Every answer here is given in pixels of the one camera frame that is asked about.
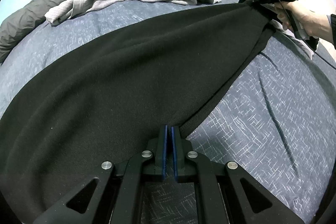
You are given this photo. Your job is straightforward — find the blue patterned bed sheet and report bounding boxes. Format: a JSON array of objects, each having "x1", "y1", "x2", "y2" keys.
[{"x1": 1, "y1": 0, "x2": 335, "y2": 223}]

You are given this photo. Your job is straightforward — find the person's right hand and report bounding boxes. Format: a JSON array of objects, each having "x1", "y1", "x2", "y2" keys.
[{"x1": 274, "y1": 1, "x2": 335, "y2": 45}]

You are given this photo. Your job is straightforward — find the black fleece-lined pants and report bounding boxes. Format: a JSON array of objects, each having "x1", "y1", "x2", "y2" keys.
[{"x1": 1, "y1": 3, "x2": 273, "y2": 223}]

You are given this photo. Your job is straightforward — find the white folded clothes stack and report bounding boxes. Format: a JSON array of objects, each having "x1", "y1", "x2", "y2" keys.
[{"x1": 235, "y1": 0, "x2": 316, "y2": 60}]

